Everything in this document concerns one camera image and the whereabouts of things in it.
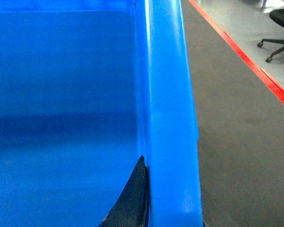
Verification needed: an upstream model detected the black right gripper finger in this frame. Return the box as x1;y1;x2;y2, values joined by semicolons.
100;156;149;227

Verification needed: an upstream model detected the large blue plastic crate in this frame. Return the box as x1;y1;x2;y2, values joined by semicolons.
0;0;204;227

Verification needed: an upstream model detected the black office chair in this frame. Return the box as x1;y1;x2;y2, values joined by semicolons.
257;7;284;63

